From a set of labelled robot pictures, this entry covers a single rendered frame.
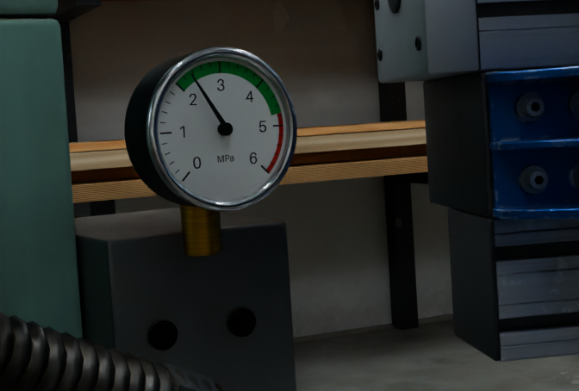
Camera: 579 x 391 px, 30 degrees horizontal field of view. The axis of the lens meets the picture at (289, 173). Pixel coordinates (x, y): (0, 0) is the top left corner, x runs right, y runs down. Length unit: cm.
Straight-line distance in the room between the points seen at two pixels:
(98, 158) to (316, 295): 100
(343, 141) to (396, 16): 199
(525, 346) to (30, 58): 38
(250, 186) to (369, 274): 290
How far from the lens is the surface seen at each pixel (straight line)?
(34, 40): 45
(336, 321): 328
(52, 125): 45
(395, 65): 74
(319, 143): 268
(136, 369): 36
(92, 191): 248
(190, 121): 41
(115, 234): 44
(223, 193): 41
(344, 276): 327
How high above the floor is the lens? 66
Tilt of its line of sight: 3 degrees down
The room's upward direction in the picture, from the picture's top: 4 degrees counter-clockwise
